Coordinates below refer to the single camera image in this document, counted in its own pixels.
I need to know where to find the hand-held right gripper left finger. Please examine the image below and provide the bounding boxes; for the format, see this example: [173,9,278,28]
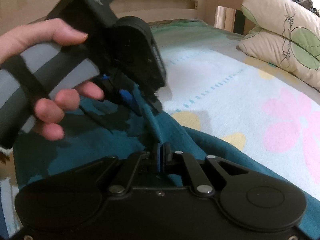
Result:
[85,143,162,193]

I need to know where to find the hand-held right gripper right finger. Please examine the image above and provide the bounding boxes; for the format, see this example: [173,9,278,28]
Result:
[164,142,249,195]

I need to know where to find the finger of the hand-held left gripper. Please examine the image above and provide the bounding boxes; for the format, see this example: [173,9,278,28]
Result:
[100,73,137,113]
[146,90,165,114]

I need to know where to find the person's left hand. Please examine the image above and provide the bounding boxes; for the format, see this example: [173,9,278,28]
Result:
[0,19,104,140]

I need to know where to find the wooden bed frame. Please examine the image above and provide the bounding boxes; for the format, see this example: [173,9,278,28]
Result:
[109,0,250,34]

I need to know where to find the beige leaf print pillow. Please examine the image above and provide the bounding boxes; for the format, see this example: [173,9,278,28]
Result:
[237,27,320,91]
[241,0,320,49]

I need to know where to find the floral fleece blanket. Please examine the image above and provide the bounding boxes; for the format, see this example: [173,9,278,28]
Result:
[0,17,320,233]

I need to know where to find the teal pants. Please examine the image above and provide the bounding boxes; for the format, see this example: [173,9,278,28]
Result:
[12,82,320,230]

